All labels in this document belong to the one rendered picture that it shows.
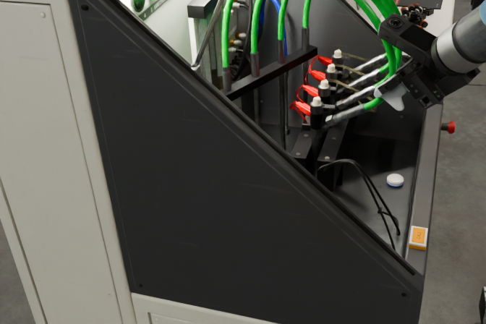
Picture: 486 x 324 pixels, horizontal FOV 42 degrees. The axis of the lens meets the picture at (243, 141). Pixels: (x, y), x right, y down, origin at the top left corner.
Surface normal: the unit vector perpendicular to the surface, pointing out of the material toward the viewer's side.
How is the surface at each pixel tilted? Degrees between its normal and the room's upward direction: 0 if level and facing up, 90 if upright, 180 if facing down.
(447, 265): 0
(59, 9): 90
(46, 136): 90
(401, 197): 0
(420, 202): 0
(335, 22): 90
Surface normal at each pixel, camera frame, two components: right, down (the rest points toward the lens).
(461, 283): -0.05, -0.84
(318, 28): -0.30, 0.53
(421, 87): -0.70, 0.58
